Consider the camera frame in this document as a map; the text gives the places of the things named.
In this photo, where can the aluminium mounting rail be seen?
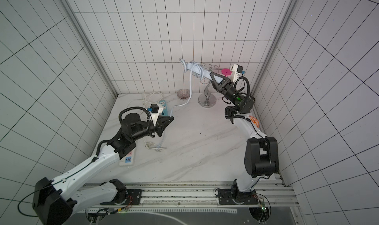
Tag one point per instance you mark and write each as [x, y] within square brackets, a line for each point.
[211, 194]

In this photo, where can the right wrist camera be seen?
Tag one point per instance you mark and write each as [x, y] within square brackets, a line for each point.
[237, 72]

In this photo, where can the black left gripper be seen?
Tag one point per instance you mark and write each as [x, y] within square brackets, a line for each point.
[157, 126]

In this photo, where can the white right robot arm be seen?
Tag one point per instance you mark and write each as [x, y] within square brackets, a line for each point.
[261, 153]

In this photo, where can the chrome glass holder stand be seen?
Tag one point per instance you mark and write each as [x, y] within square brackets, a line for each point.
[207, 99]

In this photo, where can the teal power strip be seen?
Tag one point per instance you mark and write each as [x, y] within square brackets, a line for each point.
[165, 108]

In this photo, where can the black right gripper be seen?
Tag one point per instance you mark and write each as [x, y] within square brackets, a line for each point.
[225, 86]

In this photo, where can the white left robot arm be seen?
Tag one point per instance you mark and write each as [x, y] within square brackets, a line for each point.
[56, 200]

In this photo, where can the orange patterned ceramic bowl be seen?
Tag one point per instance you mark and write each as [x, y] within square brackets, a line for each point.
[255, 121]

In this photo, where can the pink plastic wine glass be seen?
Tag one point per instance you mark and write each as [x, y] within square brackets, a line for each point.
[226, 72]

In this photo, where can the striped small bowl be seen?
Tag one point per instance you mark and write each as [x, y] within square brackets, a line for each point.
[184, 94]

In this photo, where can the white multicolour power strip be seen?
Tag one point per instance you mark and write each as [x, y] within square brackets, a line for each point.
[128, 160]

